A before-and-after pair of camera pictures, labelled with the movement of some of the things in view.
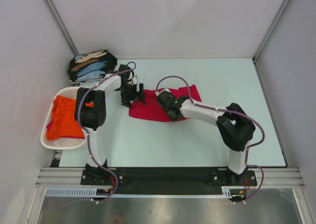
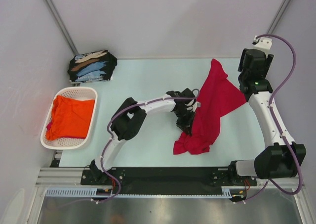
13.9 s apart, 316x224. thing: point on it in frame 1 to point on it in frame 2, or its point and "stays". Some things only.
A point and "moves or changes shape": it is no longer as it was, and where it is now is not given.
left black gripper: x=125 y=100 to x=186 y=125
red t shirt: x=154 y=110 moves or changes shape
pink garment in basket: x=48 y=126 stays
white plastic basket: x=69 y=143 stays
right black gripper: x=173 y=118 to x=269 y=59
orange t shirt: x=63 y=123 stays
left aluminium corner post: x=50 y=5 stays
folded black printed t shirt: x=91 y=67 stays
